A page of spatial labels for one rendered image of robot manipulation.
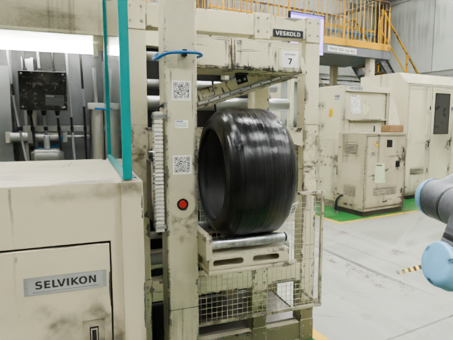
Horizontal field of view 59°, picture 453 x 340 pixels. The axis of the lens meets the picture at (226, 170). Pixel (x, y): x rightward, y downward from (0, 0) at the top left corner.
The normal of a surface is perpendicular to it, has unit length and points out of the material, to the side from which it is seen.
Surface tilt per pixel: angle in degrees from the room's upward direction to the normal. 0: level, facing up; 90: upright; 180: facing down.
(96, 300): 90
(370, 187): 90
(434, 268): 77
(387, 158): 90
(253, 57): 90
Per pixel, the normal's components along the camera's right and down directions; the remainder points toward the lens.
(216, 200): 0.26, -0.53
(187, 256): 0.33, 0.11
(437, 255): -0.95, -0.19
